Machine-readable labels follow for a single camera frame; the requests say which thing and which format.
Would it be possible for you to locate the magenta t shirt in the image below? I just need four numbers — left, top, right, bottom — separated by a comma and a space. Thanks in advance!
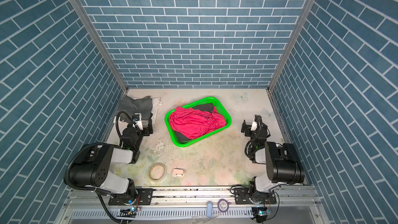
169, 106, 227, 140

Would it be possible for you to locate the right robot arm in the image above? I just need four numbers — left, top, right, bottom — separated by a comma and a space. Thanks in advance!
241, 116, 305, 204

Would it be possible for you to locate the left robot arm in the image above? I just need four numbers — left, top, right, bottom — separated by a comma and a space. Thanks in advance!
64, 120, 153, 201

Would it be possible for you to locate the folded grey t shirt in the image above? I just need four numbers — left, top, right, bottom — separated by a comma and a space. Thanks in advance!
116, 96, 153, 120

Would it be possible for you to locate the tape roll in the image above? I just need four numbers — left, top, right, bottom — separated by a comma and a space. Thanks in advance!
148, 163, 166, 181

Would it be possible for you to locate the pink eraser block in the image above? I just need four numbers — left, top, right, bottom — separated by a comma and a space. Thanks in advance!
172, 168, 184, 177

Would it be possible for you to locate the dark grey shirt in basket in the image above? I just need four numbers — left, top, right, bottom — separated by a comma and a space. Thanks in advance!
175, 103, 214, 144

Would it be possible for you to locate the right circuit board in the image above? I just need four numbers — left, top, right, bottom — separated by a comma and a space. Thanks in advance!
251, 207, 268, 224

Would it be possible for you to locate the circuit board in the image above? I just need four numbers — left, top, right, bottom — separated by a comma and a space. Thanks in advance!
251, 207, 268, 224
117, 207, 138, 219

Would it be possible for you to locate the left circuit board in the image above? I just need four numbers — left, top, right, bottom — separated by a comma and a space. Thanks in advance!
117, 207, 138, 219

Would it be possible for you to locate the blue white small bottle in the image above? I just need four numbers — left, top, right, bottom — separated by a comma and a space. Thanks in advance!
206, 201, 213, 219

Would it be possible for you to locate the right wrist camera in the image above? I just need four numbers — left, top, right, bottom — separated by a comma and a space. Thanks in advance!
251, 115, 262, 131

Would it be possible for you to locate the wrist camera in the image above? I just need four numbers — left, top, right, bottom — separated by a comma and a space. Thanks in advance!
132, 113, 144, 131
251, 115, 262, 131

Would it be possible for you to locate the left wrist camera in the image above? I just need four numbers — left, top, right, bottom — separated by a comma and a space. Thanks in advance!
132, 113, 144, 131

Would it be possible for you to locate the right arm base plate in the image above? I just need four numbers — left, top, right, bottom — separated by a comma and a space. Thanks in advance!
230, 187, 277, 205

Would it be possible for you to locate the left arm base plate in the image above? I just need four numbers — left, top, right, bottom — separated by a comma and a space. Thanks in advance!
108, 188, 153, 206

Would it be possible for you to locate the purple tape ring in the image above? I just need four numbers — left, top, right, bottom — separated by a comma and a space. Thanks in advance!
217, 198, 230, 213

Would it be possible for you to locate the aluminium rail frame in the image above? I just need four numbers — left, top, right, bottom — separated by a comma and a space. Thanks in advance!
54, 185, 330, 224

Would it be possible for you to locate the left black corrugated cable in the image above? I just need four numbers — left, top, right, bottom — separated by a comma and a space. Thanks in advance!
63, 110, 134, 224

